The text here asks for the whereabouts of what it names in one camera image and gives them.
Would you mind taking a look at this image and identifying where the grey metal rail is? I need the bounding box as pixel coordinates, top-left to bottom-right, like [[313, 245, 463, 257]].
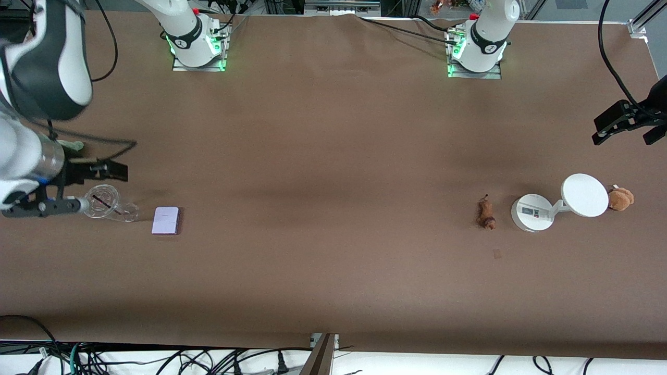
[[304, 0, 382, 16]]

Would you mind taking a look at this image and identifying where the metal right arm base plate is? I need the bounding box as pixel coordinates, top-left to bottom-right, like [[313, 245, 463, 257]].
[[172, 21, 230, 72]]

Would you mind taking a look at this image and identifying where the aluminium frame post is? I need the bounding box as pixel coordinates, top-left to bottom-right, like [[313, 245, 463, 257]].
[[300, 333, 339, 375]]

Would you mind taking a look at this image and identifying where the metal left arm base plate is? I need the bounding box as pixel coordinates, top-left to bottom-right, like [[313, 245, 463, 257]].
[[447, 29, 502, 80]]

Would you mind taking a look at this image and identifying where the brown plush keychain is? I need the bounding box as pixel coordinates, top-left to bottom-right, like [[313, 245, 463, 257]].
[[608, 185, 635, 211]]

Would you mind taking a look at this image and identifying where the white desk lamp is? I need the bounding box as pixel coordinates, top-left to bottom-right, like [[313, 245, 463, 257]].
[[511, 173, 610, 232]]

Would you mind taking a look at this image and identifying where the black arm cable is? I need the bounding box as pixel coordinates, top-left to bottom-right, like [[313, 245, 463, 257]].
[[598, 0, 649, 115], [50, 0, 138, 163]]

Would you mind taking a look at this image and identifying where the black looping cable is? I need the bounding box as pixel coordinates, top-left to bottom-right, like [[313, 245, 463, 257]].
[[0, 315, 59, 361]]

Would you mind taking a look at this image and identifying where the clear plastic lidded cup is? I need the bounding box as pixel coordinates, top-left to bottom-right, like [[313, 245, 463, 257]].
[[83, 184, 140, 223]]

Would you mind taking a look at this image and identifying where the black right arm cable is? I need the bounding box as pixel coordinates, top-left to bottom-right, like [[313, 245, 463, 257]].
[[50, 0, 138, 163]]

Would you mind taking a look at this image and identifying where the black drinking straw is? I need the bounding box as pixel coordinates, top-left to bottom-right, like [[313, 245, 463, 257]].
[[92, 195, 123, 215]]

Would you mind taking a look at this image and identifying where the aluminium corner profile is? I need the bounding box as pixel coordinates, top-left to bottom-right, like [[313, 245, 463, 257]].
[[628, 0, 667, 38]]

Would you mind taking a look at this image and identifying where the black cable across table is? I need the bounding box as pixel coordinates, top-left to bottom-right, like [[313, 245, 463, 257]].
[[359, 16, 462, 42]]

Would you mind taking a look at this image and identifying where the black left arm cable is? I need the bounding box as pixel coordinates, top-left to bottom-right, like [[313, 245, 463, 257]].
[[598, 0, 649, 115]]

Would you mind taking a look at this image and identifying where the brown lion figurine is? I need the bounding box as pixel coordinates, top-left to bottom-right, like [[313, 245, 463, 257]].
[[477, 194, 497, 230]]

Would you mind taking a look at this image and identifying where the lavender card box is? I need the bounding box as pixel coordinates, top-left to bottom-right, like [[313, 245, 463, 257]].
[[152, 206, 181, 235]]

